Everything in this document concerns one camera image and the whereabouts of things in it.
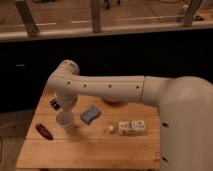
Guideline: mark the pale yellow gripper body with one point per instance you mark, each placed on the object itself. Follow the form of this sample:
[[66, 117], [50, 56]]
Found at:
[[68, 105]]

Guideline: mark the white ceramic cup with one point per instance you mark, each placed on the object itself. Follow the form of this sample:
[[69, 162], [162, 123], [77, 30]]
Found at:
[[66, 120]]

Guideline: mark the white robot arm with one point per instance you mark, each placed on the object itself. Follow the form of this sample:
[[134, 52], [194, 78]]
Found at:
[[184, 104]]

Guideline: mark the black striped rectangular case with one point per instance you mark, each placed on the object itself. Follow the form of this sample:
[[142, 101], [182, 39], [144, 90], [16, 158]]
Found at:
[[54, 104]]

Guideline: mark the blue sponge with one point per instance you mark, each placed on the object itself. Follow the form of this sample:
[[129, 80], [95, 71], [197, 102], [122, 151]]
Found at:
[[90, 114]]

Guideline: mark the dark red oval object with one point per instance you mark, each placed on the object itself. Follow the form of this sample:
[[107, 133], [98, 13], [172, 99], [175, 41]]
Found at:
[[44, 132]]

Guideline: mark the orange bowl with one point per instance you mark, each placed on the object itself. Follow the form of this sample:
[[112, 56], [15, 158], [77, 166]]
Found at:
[[111, 101]]

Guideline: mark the small white ball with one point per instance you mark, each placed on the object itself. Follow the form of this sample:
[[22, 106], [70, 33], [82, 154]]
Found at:
[[110, 128]]

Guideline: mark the white printed box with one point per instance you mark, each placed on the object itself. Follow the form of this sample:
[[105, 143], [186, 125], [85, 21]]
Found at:
[[134, 128]]

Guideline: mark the wooden table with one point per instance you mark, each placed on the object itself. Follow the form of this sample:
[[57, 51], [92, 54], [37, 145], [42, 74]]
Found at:
[[91, 146]]

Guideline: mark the left metal frame post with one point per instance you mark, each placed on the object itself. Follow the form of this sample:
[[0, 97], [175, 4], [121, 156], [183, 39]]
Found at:
[[26, 16]]

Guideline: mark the metal frame post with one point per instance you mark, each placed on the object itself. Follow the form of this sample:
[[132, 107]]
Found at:
[[95, 15], [26, 16], [189, 12]]

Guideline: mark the middle metal frame post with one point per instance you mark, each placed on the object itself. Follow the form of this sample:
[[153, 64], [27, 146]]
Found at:
[[95, 15]]

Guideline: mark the right metal frame post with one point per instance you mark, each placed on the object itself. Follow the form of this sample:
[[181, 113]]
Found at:
[[189, 12]]

